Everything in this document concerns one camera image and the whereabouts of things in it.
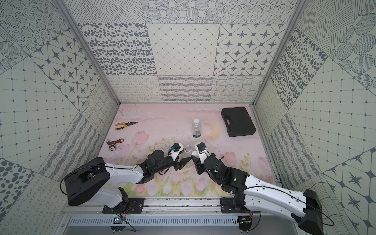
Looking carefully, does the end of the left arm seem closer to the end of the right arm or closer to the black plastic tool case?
the end of the right arm

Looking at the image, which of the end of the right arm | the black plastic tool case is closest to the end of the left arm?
the end of the right arm

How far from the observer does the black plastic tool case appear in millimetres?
1004
